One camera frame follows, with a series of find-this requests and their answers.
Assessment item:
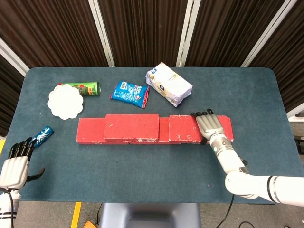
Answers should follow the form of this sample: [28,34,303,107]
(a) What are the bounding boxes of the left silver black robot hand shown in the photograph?
[0,137,46,190]

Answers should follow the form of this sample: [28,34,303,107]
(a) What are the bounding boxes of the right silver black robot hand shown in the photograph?
[190,108,225,145]

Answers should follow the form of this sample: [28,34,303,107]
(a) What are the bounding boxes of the red brick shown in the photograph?
[168,114,232,143]
[128,117,171,145]
[178,115,235,145]
[104,114,160,142]
[76,117,130,145]

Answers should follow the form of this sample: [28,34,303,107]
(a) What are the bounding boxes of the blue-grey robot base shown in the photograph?
[101,203,201,228]

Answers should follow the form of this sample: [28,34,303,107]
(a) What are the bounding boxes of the blue printed tube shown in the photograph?
[30,125,55,149]

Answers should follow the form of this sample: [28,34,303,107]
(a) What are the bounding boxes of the white tissue pack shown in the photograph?
[145,62,193,108]

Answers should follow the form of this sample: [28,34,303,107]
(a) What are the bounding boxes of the white flower-shaped palette plate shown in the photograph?
[47,84,84,120]

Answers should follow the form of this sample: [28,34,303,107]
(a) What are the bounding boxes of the blue snack bag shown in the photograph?
[110,80,150,109]

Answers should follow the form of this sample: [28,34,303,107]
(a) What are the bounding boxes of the black equipment box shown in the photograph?
[294,135,304,154]

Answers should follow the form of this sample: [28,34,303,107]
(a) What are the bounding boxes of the green printed can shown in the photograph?
[58,82,101,97]

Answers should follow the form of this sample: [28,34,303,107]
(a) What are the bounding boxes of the brown slatted partition screen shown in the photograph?
[0,0,304,137]

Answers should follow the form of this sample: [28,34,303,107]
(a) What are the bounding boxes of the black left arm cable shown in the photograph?
[0,189,15,228]

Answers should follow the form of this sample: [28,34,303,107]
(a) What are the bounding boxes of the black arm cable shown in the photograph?
[215,194,236,228]
[0,189,15,228]

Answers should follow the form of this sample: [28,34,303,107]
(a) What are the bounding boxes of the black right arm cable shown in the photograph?
[215,194,236,228]

